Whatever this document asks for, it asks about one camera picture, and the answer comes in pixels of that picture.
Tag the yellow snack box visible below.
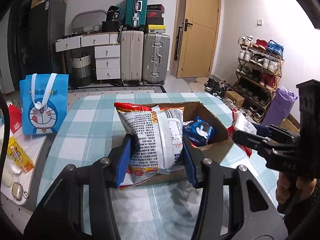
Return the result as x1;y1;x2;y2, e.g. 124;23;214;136
7;137;34;173

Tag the striped laundry basket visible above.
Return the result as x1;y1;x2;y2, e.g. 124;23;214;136
72;52;93;87

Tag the black refrigerator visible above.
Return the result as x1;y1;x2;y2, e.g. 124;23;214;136
7;0;67;90

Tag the person's right hand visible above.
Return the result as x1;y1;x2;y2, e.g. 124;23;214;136
275;171;318;205

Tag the white earbuds case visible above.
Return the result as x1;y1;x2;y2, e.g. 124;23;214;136
11;181;29;201

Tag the wooden shoe rack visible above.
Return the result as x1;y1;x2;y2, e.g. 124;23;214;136
233;35;284;123

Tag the small red snack packet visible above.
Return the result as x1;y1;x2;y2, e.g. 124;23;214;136
227;109;258;158

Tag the blue Doraemon gift bag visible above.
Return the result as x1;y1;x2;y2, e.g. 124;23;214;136
20;73;69;135

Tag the brown SF cardboard box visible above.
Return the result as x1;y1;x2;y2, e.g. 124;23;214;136
139;101;235;186

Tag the teal hard suitcase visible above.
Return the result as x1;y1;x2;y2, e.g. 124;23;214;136
124;0;148;28

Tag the white drawer desk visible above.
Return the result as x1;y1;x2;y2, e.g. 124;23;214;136
55;32;120;81

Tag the purple bag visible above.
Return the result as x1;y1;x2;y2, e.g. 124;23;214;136
261;86;298;126

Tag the wooden door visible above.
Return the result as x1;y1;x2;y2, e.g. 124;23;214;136
170;0;222;78

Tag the black bag on desk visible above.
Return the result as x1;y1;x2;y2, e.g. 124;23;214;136
101;5;120;33

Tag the blue Oreo snack packet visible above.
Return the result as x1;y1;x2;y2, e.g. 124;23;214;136
183;116;216;147

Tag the orange white noodle snack bag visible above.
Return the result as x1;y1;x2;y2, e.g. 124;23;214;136
114;102;184;189

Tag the silver hard suitcase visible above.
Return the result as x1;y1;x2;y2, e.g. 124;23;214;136
142;33;170;85

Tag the stack of shoe boxes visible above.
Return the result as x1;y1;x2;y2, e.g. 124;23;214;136
145;4;166;34

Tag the beige hard suitcase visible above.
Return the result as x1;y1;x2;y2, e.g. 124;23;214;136
120;30;144;85

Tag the red paper bag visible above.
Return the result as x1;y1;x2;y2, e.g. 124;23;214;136
7;104;22;134

